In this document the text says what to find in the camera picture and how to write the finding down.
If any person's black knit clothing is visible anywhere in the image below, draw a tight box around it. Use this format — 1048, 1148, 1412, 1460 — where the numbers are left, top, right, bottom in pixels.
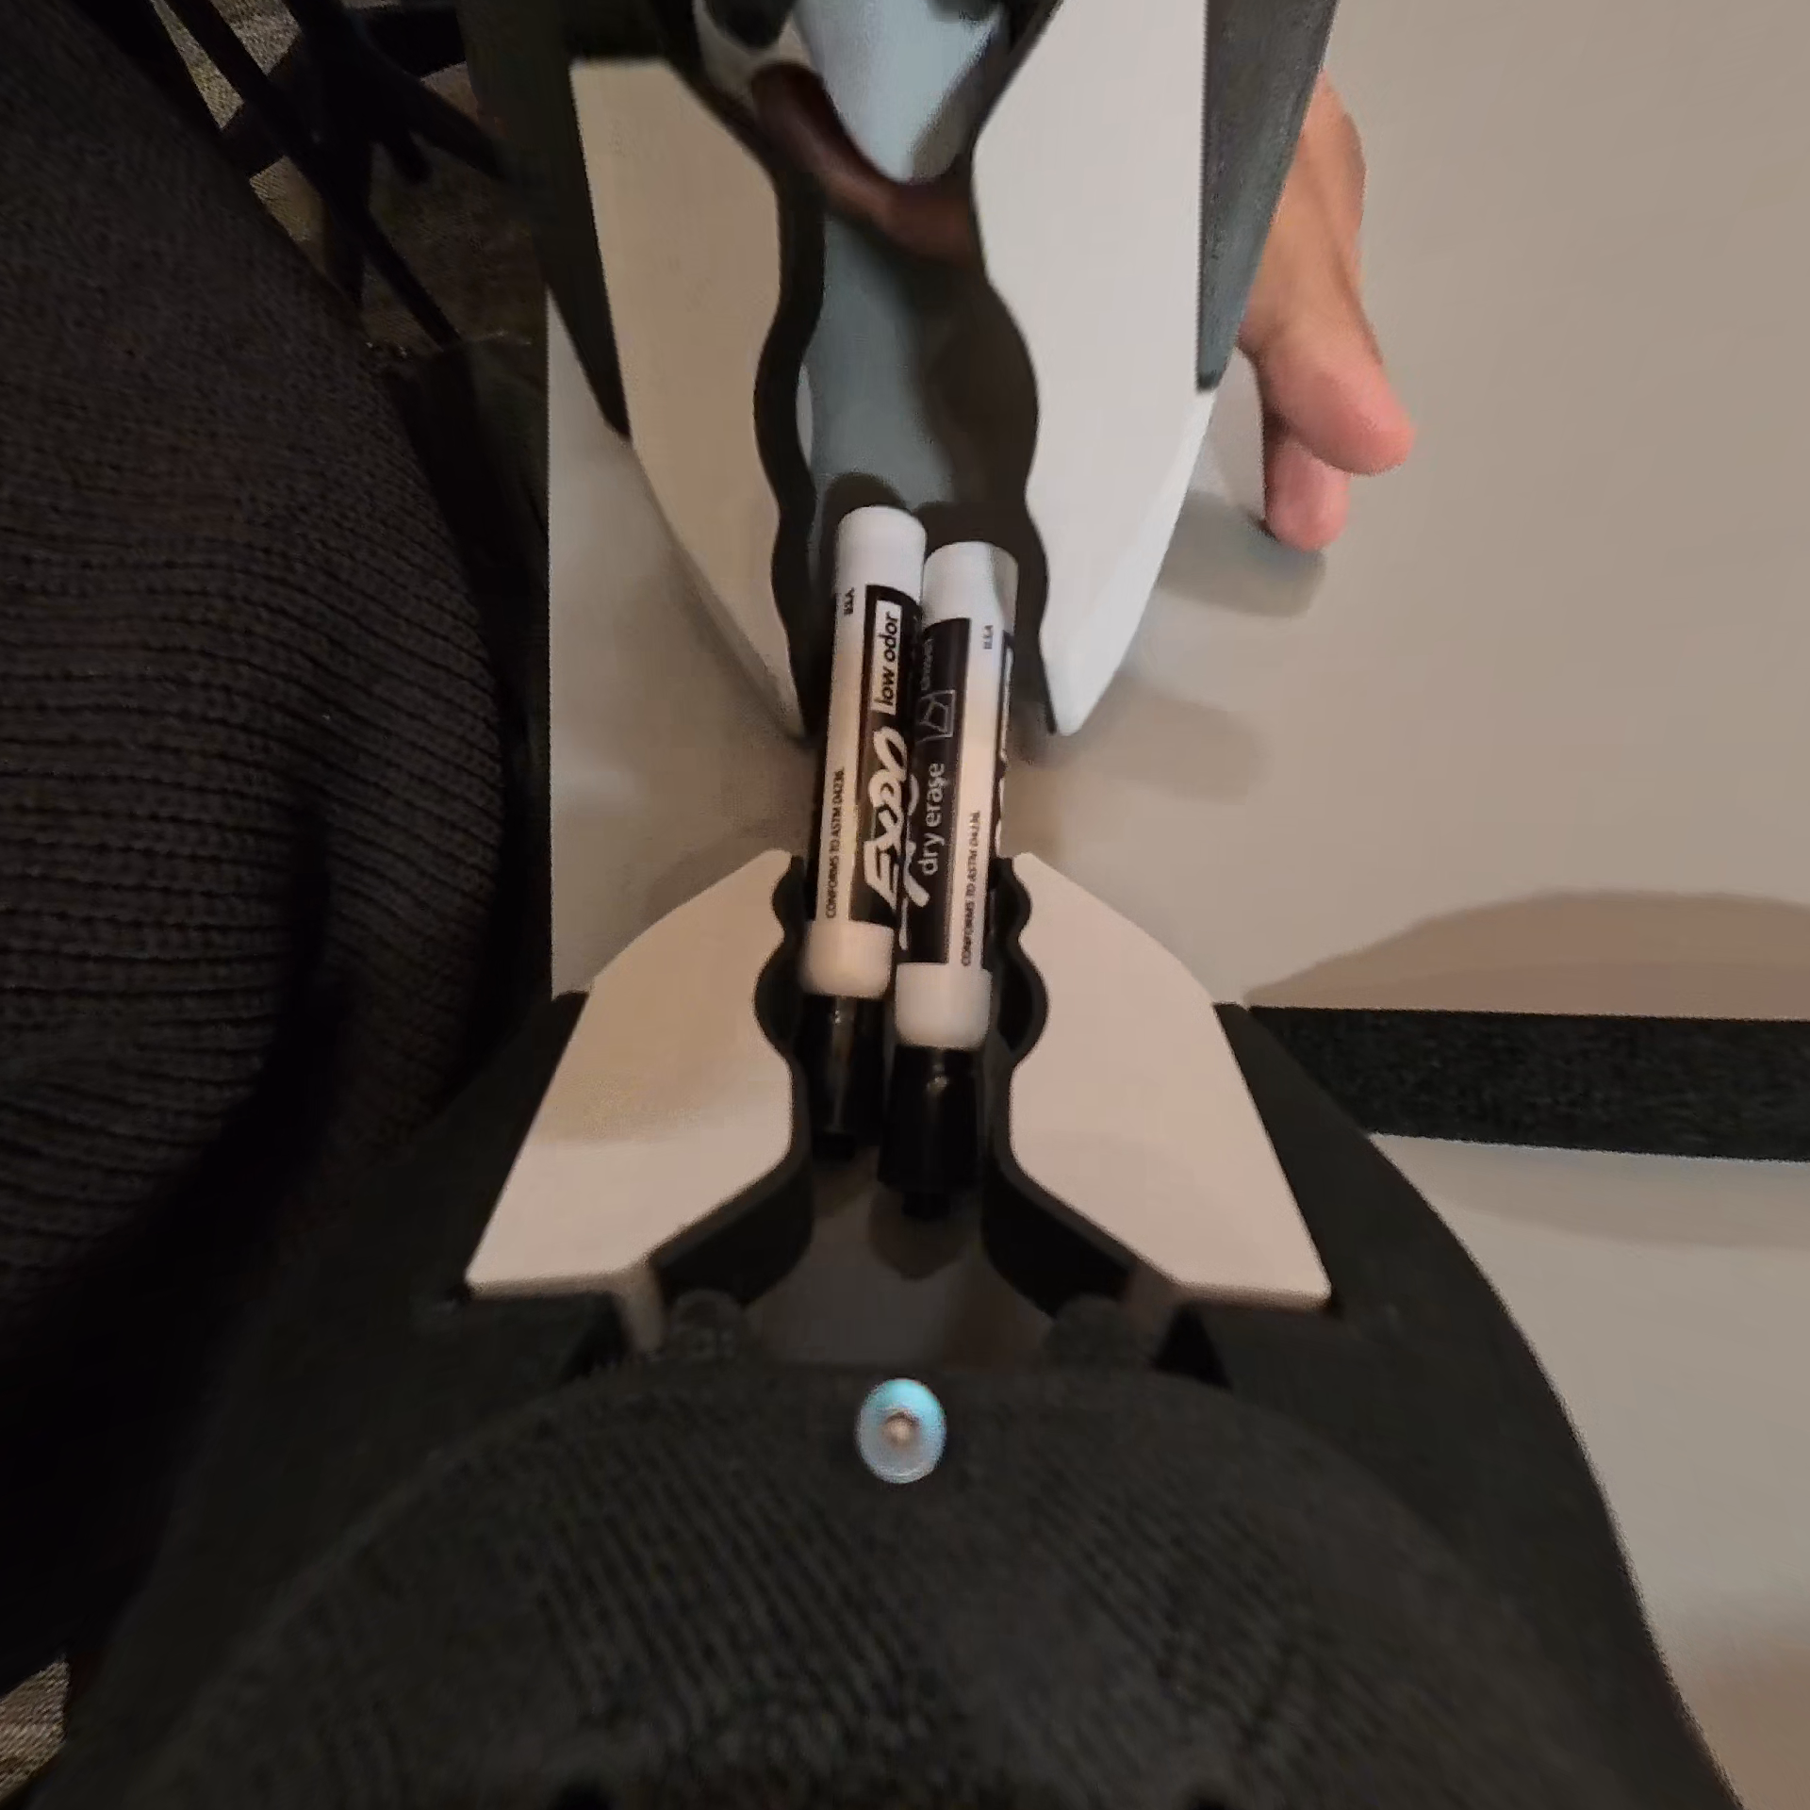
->
0, 0, 556, 1699

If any person's left hand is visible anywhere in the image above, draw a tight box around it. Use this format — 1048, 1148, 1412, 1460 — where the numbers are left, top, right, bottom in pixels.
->
1237, 71, 1416, 556

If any black dry erase marker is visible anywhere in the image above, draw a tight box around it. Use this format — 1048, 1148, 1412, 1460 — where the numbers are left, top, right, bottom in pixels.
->
877, 542, 1020, 1217
796, 506, 929, 1156

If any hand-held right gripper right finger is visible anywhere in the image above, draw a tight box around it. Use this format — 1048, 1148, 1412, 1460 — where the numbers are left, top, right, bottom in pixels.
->
988, 851, 1336, 1305

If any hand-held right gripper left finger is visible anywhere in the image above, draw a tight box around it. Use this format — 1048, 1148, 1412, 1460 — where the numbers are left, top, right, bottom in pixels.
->
463, 851, 818, 1296

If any black velcro strap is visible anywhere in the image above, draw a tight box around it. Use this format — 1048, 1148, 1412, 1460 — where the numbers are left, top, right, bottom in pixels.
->
1252, 1007, 1810, 1164

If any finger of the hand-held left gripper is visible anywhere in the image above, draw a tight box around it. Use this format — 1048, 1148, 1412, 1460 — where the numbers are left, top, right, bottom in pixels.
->
968, 0, 1338, 737
542, 0, 830, 743

